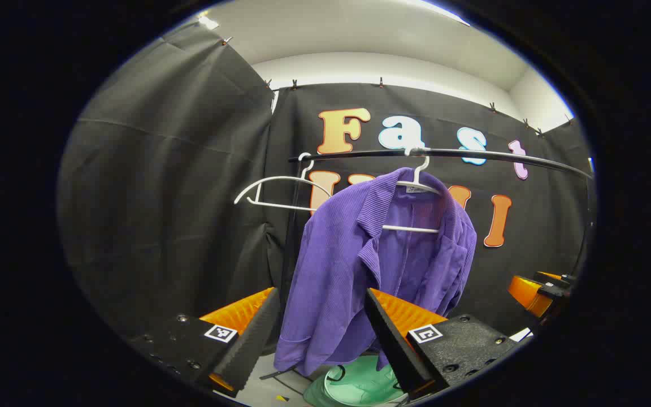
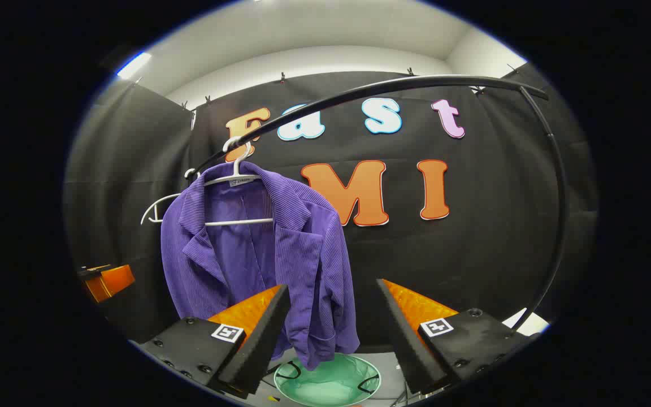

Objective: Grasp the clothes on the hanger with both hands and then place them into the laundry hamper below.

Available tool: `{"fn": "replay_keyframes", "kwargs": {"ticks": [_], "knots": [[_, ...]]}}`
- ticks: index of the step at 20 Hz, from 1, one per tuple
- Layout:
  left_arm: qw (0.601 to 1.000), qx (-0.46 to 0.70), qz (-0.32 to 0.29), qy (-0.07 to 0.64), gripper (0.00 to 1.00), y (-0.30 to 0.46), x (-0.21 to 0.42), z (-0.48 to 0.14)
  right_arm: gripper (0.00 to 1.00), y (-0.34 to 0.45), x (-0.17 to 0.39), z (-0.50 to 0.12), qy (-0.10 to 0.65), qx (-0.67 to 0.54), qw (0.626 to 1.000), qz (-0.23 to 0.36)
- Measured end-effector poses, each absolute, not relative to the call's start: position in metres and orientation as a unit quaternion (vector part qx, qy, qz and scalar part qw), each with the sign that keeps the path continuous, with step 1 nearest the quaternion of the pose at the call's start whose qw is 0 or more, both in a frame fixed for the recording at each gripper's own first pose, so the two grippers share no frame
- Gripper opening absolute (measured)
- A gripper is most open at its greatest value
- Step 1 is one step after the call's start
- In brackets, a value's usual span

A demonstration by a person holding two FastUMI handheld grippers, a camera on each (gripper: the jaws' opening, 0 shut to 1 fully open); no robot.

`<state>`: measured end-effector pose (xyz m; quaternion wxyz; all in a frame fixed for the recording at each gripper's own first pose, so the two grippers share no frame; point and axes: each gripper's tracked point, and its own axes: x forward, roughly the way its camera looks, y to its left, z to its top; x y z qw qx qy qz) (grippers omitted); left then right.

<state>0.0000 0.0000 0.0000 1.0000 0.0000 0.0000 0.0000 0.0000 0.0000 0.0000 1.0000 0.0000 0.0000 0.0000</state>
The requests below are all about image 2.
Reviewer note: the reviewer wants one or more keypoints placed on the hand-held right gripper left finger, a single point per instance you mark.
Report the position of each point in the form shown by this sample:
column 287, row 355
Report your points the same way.
column 263, row 339

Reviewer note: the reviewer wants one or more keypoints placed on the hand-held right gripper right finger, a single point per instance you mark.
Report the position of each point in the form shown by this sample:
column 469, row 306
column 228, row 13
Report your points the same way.
column 402, row 339

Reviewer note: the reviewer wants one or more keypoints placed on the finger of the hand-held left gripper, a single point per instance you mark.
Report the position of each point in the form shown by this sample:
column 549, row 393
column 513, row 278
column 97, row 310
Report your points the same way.
column 113, row 281

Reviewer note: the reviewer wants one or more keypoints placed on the green laundry hamper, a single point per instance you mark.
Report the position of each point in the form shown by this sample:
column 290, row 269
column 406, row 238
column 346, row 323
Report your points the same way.
column 325, row 384

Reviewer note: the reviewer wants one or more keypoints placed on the white plastic clothes hanger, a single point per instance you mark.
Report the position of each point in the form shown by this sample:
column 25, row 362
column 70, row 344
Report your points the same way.
column 161, row 199
column 241, row 223

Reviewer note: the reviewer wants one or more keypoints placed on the black metal clothes rack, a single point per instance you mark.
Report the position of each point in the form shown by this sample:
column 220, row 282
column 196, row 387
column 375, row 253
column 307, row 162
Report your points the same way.
column 444, row 79

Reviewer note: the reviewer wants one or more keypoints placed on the ceiling light panel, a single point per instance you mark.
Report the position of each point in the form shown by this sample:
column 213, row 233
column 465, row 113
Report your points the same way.
column 133, row 65

